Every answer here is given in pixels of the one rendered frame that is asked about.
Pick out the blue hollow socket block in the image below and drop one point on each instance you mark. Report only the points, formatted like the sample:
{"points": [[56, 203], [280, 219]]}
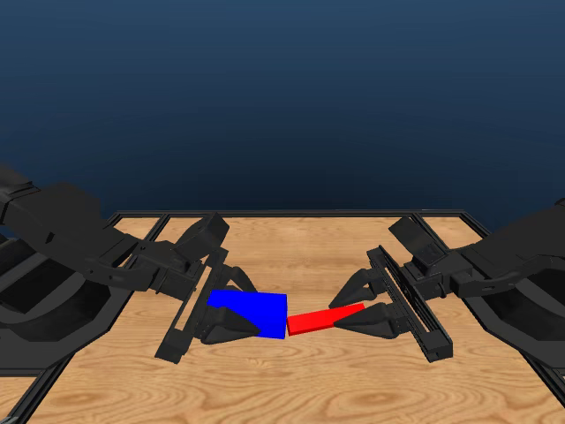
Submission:
{"points": [[260, 311]]}

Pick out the thin red peg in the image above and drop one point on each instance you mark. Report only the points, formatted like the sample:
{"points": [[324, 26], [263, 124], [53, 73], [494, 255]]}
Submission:
{"points": [[313, 322]]}

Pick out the black table frame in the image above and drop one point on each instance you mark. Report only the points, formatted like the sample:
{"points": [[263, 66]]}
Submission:
{"points": [[309, 213]]}

